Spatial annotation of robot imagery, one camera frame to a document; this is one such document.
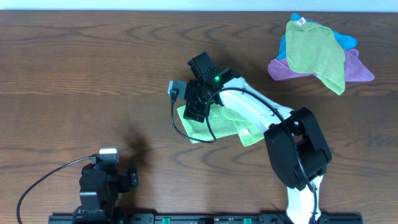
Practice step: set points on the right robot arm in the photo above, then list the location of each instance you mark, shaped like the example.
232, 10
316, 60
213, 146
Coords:
297, 149

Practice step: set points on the purple microfiber cloth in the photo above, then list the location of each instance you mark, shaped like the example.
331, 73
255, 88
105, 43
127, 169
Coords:
355, 71

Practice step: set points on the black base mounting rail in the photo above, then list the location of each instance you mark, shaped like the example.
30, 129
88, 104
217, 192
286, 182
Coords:
268, 218

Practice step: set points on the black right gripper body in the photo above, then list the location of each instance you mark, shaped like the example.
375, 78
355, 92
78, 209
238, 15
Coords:
195, 109

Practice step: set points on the light green microfiber cloth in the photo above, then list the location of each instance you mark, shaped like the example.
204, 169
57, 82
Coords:
223, 122

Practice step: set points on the blue microfiber cloth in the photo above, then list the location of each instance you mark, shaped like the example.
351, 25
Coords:
345, 39

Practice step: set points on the olive green microfiber cloth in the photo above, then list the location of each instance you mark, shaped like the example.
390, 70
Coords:
330, 70

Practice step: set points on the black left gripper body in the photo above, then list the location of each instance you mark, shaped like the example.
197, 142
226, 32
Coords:
132, 179

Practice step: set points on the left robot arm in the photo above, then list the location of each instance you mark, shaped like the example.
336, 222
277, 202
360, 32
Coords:
98, 207

